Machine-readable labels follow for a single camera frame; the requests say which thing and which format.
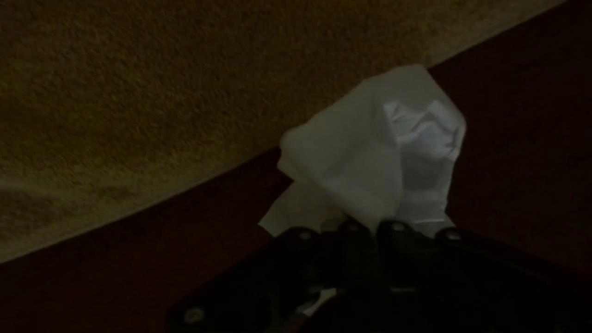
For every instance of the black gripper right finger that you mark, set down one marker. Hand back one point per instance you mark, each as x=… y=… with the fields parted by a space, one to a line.
x=478 y=285

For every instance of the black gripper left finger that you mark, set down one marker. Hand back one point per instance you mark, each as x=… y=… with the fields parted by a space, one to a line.
x=267 y=289

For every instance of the white napkin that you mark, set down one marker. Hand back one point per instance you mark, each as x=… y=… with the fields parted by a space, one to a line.
x=381 y=152

